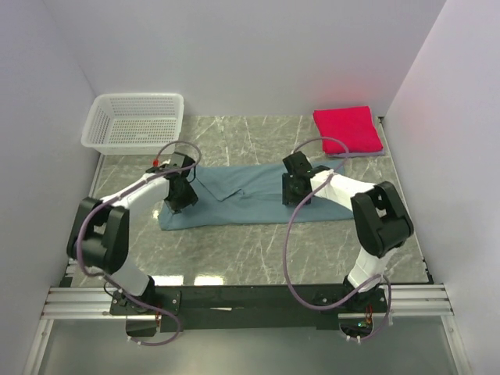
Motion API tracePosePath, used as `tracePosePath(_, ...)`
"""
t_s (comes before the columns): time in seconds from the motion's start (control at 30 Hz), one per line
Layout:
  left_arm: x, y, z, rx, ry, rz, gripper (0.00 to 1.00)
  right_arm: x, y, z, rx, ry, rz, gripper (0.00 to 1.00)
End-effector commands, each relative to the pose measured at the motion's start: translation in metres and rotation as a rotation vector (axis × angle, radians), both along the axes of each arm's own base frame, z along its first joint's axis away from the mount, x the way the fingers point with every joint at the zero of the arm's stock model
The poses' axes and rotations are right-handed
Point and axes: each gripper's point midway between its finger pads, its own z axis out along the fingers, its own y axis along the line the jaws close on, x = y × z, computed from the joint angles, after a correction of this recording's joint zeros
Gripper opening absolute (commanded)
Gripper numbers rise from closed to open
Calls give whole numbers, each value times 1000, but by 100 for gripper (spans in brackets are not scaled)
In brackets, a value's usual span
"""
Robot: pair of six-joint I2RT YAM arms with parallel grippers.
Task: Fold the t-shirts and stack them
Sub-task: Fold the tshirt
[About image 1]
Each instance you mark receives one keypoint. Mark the folded lavender t shirt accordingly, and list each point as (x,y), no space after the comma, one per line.
(355,154)

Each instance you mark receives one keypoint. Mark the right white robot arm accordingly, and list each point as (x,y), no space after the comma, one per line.
(381,219)

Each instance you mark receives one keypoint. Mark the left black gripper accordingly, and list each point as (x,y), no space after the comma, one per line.
(190,197)

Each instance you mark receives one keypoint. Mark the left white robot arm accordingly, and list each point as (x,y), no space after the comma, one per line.
(100,233)

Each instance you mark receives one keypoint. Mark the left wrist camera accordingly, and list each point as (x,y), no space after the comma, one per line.
(162,161)

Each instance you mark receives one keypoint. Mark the folded red t shirt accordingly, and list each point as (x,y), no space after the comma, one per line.
(352,126)

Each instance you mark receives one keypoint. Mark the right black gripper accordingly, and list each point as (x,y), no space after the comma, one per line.
(287,197)

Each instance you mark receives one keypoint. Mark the black base crossbar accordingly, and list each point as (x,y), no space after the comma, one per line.
(261,306)

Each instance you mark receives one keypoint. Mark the aluminium frame rail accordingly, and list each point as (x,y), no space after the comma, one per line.
(88,303)

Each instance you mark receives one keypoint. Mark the blue-grey t shirt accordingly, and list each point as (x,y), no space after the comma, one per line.
(232,195)

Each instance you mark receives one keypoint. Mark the white perforated plastic basket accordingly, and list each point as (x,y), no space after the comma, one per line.
(133,123)

